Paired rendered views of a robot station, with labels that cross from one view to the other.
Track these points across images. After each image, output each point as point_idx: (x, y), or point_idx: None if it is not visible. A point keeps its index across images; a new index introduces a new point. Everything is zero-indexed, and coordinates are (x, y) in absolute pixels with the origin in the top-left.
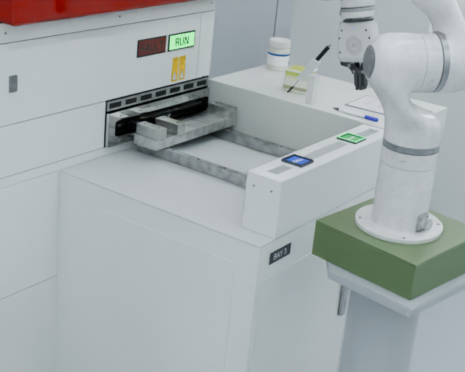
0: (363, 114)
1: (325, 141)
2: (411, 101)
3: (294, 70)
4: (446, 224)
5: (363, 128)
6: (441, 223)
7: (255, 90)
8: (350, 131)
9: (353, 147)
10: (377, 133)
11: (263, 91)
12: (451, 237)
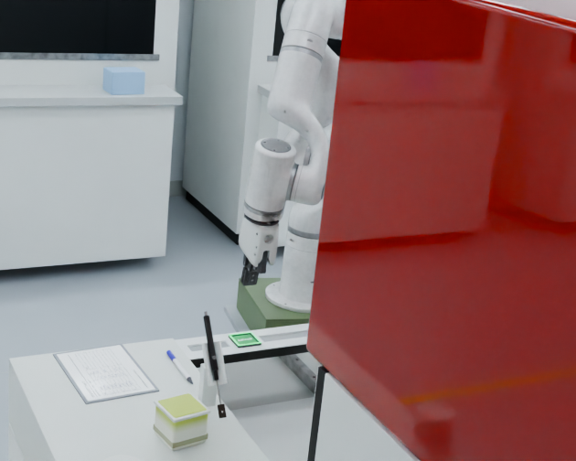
0: (162, 369)
1: (279, 344)
2: (37, 379)
3: (201, 402)
4: (261, 288)
5: (201, 352)
6: (270, 284)
7: (255, 452)
8: (226, 351)
9: (259, 331)
10: (196, 342)
11: (243, 447)
12: (273, 282)
